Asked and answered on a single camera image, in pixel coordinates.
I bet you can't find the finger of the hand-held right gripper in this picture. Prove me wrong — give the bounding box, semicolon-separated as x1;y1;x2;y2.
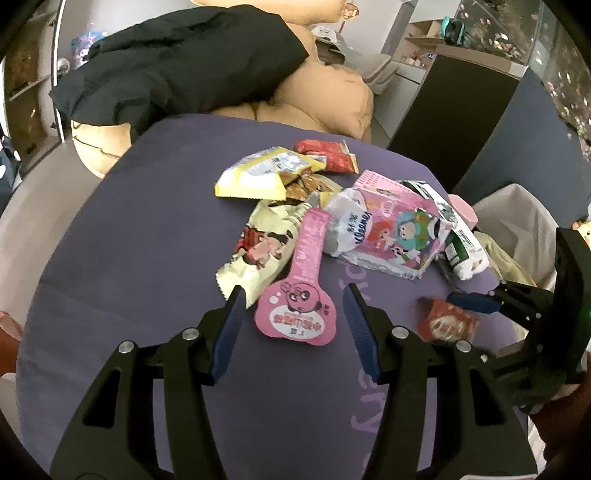
447;281;556;332

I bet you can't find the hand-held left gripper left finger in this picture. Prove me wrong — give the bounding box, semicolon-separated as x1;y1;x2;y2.
50;285;246;480

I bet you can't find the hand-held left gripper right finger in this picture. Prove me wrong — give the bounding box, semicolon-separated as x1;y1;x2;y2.
344;282;539;480

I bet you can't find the small red wrapper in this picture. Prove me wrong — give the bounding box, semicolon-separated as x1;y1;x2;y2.
418;296;480;344

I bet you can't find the pink cartoon paddle-shaped card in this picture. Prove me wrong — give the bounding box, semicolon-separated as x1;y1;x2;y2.
255;208;338;347

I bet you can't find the bin with white bag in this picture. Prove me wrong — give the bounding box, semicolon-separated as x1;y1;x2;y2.
471;184;573;342

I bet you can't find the red snack packet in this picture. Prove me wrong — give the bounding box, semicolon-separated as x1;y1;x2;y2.
294;139;359;175

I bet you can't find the person's right forearm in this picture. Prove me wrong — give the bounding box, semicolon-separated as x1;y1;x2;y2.
526;381;591;468

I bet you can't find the white green carton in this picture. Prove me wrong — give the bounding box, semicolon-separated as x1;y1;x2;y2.
399;179;490;282

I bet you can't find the cream cartoon snack packet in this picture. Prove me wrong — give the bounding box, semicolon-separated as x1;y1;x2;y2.
215;199;309;309

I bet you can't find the pink round container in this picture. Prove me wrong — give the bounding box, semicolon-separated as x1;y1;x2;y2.
447;194;478;229

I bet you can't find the pink cartoon wipes pack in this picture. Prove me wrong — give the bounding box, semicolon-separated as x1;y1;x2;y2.
342;187;453;280

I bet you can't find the white tissue pack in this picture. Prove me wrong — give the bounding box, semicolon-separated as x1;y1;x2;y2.
323;188;380;257

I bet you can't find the brown patterned snack packet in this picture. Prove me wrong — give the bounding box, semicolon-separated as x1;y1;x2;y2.
277;172;343;206

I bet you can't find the blue panel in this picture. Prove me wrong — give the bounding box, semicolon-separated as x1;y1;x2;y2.
452;69;591;229

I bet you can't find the yellow snack packet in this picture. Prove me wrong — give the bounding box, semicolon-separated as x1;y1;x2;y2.
213;146;327;200

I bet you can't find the dark cabinet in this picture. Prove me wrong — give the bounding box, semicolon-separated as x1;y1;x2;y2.
388;44;522;192

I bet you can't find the glass display cabinet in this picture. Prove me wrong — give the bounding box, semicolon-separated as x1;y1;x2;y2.
450;0;591;155

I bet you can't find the black jacket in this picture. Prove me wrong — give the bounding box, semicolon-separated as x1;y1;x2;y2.
50;4;309;139

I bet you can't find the teal item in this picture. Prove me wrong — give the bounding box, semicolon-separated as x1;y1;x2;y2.
440;15;468;45

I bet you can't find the wooden shelf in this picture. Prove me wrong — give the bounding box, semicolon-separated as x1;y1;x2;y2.
4;9;64;172

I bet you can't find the colourful toy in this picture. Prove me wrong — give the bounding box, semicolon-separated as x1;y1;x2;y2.
71;31;110;71

